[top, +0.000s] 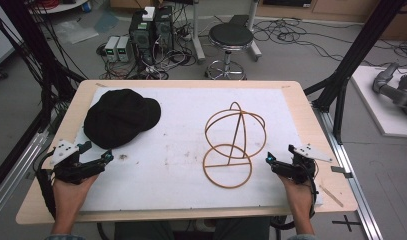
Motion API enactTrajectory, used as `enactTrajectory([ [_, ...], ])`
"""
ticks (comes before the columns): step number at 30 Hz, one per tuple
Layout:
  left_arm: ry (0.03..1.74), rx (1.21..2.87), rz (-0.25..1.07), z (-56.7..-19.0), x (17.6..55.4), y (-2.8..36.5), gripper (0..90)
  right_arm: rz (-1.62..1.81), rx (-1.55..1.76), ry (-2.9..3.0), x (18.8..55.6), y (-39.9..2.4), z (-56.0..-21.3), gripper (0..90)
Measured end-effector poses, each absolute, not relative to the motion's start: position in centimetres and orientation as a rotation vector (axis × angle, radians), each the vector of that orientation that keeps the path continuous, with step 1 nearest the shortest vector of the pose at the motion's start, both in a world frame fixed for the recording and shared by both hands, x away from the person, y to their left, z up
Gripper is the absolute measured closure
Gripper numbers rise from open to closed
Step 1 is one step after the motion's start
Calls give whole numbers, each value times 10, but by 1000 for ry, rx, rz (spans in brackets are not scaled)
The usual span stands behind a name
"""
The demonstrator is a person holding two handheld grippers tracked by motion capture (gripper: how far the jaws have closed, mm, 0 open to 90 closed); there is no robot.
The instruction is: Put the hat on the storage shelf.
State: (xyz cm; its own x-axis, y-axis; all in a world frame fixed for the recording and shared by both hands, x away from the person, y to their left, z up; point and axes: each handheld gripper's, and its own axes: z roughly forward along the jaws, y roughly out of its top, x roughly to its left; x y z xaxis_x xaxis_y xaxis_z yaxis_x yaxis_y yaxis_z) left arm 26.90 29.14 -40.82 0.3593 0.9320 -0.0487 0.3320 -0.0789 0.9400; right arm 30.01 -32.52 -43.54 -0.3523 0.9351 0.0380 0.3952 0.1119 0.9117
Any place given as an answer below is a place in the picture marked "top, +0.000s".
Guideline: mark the white foam mat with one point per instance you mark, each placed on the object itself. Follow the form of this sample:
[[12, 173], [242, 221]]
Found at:
[[177, 130]]

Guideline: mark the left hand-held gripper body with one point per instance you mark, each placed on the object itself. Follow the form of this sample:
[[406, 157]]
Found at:
[[69, 168]]

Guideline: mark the white platform board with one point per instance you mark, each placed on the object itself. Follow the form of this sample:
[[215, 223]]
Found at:
[[374, 103]]

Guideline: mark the grey metal bracket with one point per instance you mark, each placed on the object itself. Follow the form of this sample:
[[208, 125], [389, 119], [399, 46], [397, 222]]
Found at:
[[340, 170]]

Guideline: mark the aluminium rail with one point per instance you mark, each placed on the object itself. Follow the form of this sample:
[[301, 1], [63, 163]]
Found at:
[[354, 186], [14, 171]]

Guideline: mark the person's left hand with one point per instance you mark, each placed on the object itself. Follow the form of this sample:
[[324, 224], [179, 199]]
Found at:
[[69, 198]]

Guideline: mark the white desk leg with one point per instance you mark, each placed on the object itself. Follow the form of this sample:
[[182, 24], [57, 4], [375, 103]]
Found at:
[[198, 36], [254, 36]]

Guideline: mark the blue tape roll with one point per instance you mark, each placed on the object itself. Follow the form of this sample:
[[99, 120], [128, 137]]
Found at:
[[86, 6]]

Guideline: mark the black computer tower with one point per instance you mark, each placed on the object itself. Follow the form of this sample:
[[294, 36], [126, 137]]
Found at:
[[164, 28], [141, 38]]

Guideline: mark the white box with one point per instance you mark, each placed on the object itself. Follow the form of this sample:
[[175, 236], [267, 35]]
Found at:
[[148, 13]]

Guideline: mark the black cap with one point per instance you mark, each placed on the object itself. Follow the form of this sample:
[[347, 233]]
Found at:
[[121, 116]]

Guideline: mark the black metal frame post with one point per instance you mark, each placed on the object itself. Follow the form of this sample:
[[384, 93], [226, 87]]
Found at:
[[22, 23], [361, 46]]

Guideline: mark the black round stool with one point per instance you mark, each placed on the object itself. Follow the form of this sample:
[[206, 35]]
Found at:
[[231, 35]]

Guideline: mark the person's right hand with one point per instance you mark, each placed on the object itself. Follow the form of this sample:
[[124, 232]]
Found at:
[[300, 200]]

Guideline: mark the round white table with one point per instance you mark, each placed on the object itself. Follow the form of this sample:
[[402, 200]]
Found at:
[[62, 6]]

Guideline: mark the person's dark trousers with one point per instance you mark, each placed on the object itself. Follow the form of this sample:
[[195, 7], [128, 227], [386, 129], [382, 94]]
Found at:
[[241, 230]]

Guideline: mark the grey power supply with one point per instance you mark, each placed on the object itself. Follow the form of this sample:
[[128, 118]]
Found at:
[[123, 48], [111, 48]]

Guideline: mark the clear plastic sheet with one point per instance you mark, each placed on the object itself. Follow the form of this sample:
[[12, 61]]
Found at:
[[74, 31]]

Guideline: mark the thin wooden stick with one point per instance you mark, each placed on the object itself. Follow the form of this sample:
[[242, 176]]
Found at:
[[331, 196]]

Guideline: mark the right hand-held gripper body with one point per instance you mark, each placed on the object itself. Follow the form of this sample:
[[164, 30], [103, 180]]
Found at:
[[299, 168]]

